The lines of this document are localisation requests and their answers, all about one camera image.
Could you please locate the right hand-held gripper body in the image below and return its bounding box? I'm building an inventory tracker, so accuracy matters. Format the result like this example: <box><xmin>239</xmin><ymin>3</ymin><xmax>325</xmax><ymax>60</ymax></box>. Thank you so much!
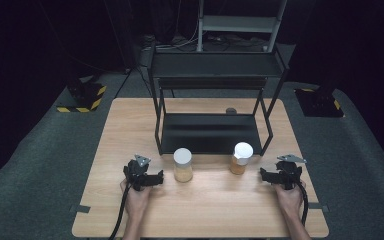
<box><xmin>275</xmin><ymin>153</ymin><xmax>308</xmax><ymax>191</ymax></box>

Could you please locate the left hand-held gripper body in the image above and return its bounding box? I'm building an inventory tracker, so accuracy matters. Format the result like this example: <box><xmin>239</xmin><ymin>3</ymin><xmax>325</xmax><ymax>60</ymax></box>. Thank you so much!
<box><xmin>123</xmin><ymin>153</ymin><xmax>153</xmax><ymax>192</ymax></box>

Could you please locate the jar of pale yellow powder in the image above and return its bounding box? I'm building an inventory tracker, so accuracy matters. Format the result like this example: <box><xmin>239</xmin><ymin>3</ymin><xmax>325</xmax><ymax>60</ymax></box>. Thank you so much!
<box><xmin>173</xmin><ymin>147</ymin><xmax>194</xmax><ymax>184</ymax></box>

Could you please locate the jar of orange powder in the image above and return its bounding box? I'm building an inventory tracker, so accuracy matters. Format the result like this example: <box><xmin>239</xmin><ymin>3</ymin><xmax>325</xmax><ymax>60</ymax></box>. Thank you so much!
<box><xmin>229</xmin><ymin>141</ymin><xmax>255</xmax><ymax>176</ymax></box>

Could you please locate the black two-tier metal rack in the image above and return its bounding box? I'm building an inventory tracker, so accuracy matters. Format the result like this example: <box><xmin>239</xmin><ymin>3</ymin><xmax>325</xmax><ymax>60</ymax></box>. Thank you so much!
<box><xmin>147</xmin><ymin>42</ymin><xmax>290</xmax><ymax>157</ymax></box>

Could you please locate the person's left hand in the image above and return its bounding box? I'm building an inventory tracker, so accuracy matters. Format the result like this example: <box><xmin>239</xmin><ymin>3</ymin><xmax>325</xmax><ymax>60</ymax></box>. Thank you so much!
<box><xmin>119</xmin><ymin>178</ymin><xmax>154</xmax><ymax>219</ymax></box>

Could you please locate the person's right hand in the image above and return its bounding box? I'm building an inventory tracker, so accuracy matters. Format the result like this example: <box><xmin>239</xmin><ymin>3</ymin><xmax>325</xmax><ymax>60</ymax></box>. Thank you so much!
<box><xmin>273</xmin><ymin>179</ymin><xmax>307</xmax><ymax>218</ymax></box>

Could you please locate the grey tape piece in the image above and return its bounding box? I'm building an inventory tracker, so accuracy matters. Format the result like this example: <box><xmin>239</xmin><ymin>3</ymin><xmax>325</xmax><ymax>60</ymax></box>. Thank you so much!
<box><xmin>68</xmin><ymin>203</ymin><xmax>91</xmax><ymax>215</ymax></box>
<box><xmin>307</xmin><ymin>201</ymin><xmax>330</xmax><ymax>214</ymax></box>

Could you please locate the black base with hazard stripes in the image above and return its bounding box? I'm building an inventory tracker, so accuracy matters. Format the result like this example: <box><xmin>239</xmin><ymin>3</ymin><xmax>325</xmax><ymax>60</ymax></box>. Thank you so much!
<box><xmin>56</xmin><ymin>80</ymin><xmax>108</xmax><ymax>114</ymax></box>
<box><xmin>294</xmin><ymin>87</ymin><xmax>345</xmax><ymax>118</ymax></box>

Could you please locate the grey metal stand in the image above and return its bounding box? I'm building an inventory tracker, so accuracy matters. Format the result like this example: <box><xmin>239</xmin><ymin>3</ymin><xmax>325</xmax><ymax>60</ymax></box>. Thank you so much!
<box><xmin>196</xmin><ymin>0</ymin><xmax>288</xmax><ymax>53</ymax></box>

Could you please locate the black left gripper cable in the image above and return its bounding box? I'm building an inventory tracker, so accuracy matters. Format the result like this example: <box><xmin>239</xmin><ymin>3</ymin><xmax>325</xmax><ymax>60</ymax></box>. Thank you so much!
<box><xmin>108</xmin><ymin>181</ymin><xmax>132</xmax><ymax>240</ymax></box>

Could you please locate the black floor cable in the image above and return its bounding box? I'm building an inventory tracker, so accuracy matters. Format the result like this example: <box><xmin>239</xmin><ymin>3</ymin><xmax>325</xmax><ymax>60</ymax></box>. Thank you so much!
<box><xmin>114</xmin><ymin>64</ymin><xmax>152</xmax><ymax>100</ymax></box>

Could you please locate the white floor cable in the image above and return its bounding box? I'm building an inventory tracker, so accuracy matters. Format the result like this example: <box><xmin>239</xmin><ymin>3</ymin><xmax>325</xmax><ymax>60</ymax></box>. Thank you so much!
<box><xmin>155</xmin><ymin>18</ymin><xmax>202</xmax><ymax>52</ymax></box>

